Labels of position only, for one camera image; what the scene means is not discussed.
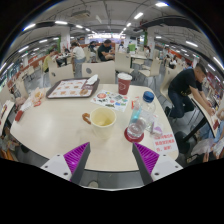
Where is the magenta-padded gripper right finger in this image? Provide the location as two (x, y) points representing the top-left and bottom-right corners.
(131, 142), (184, 186)

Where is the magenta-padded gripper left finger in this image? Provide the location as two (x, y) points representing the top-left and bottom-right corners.
(39, 142), (92, 185)

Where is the clear bottle with blue cap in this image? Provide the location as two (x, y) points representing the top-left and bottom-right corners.
(126, 90), (157, 140)

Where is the flat round red coaster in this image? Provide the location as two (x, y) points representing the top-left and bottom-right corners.
(123, 127), (145, 144)

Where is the cream mug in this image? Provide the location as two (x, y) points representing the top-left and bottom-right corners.
(81, 106), (118, 139)

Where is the small red box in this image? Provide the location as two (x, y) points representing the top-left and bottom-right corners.
(14, 109), (25, 123)

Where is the neighbouring cafeteria table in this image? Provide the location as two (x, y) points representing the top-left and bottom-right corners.
(191, 96), (224, 141)

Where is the white napkin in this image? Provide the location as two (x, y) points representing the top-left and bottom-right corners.
(84, 73), (99, 86)
(19, 99), (34, 113)

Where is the crumpled food wrapper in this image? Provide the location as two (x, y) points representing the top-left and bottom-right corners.
(29, 87), (48, 107)

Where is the dark food tray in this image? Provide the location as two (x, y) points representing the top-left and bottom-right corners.
(45, 77), (101, 100)

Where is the person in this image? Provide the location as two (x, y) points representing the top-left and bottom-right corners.
(164, 63), (216, 119)
(97, 39), (116, 63)
(70, 41), (87, 64)
(42, 49), (58, 73)

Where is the colourful sticker sheet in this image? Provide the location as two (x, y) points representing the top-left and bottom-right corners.
(90, 89), (130, 113)

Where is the beige chair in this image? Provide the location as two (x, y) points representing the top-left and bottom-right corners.
(48, 63), (75, 86)
(81, 60), (117, 84)

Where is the red paper cup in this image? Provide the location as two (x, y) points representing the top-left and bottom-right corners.
(116, 72), (134, 96)

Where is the group of beige chairs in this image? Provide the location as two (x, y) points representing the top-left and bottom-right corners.
(114, 51), (183, 101)

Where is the ceiling air conditioner unit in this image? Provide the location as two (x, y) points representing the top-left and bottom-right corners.
(71, 9), (91, 19)

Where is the group of ceiling lights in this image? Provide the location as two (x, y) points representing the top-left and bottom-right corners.
(0, 1), (224, 71)

